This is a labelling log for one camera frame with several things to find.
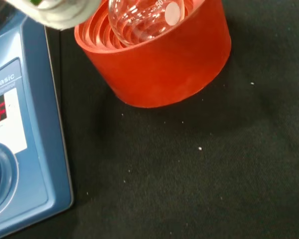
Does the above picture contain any heater with blue base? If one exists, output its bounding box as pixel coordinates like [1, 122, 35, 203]
[0, 0, 75, 229]

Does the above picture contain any orange flask support ring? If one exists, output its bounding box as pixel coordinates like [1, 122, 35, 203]
[74, 0, 232, 109]

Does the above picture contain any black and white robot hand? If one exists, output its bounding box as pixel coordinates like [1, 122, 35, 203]
[4, 0, 103, 32]

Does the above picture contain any black bench cloth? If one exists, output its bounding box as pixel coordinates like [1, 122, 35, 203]
[0, 0, 299, 239]

